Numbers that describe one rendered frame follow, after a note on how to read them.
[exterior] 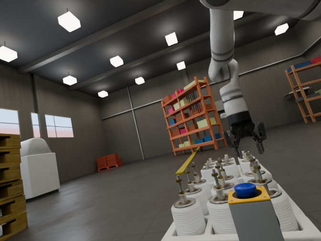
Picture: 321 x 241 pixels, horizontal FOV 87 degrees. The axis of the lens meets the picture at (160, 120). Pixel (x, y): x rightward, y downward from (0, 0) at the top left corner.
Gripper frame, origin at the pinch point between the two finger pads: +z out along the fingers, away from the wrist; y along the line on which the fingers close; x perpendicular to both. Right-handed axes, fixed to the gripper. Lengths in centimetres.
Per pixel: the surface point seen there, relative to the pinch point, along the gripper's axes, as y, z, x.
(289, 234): -3.0, 17.1, -18.2
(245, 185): -11.2, 2.1, -27.1
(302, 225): 1.4, 17.0, -15.6
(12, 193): -199, -2, 86
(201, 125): 41, -50, 513
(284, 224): -2.5, 15.8, -16.1
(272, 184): 2.4, 10.5, -3.7
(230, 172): -1.3, 13.9, 39.9
